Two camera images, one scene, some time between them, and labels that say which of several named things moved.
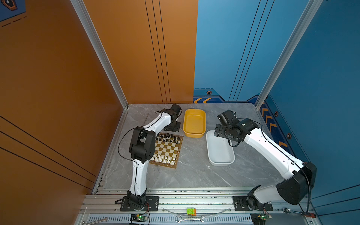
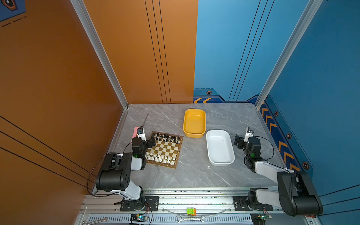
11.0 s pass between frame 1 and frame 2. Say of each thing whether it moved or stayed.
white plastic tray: stayed
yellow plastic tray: stayed
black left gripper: moved
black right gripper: moved
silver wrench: stayed
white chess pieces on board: stayed
